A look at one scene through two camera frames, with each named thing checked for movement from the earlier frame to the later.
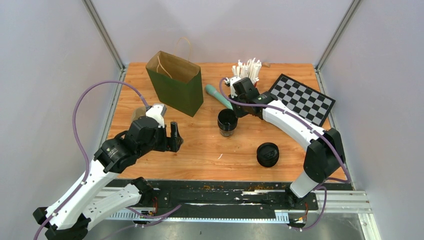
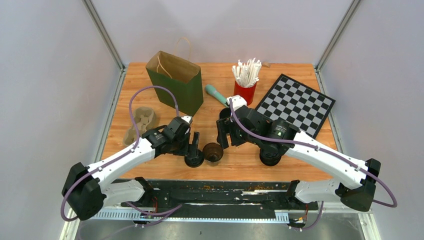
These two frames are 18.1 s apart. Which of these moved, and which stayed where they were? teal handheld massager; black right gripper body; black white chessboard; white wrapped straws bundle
Moved: black right gripper body
Stayed: white wrapped straws bundle; teal handheld massager; black white chessboard
